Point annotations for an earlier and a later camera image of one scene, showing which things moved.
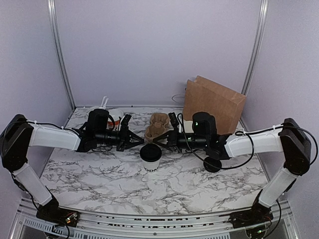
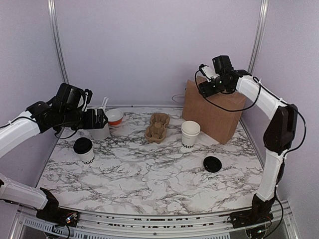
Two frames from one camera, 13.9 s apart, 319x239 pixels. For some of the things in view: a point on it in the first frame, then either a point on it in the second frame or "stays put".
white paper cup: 151,167 → 86,158
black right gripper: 166,135 → 205,88
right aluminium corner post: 258,30 stays put
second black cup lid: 211,165 stays put
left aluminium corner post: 59,52 stays put
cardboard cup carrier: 159,122 stays put
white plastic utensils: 103,107 stays put
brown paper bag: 202,95 stays put
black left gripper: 124,138 → 91,124
